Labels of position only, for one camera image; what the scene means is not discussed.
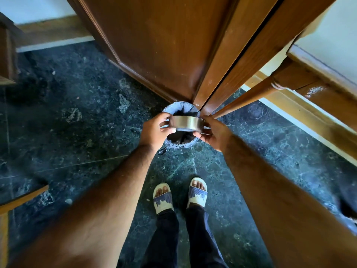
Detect brown wooden door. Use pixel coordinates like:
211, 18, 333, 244
65, 0, 280, 110

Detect dark trousers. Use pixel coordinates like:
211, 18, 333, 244
140, 204, 229, 268

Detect brown wooden table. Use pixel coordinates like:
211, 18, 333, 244
211, 44, 357, 132

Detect dark wooden cabinet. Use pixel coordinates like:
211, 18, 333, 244
0, 12, 25, 86

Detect brown wooden door frame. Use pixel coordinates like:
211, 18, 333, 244
200, 0, 340, 116

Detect person's right forearm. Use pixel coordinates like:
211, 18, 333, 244
222, 134, 357, 268

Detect person's right hand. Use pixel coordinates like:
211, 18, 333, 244
193, 115, 234, 153

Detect bin with dark liner bag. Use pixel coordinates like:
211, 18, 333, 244
158, 101, 202, 155

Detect person's left hand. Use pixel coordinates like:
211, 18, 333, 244
139, 112, 177, 151

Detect person's left forearm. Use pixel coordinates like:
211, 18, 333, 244
8, 143, 157, 268

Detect round steel bowl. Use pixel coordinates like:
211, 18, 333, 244
168, 115, 205, 132

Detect white patterned slipper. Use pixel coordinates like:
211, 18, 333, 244
152, 183, 174, 215
186, 177, 208, 210

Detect light wooden furniture edge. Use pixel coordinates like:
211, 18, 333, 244
0, 184, 50, 268

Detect white patterned left slipper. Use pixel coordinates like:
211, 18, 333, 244
152, 183, 174, 215

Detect white patterned right slipper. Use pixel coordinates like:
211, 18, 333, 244
186, 177, 208, 210

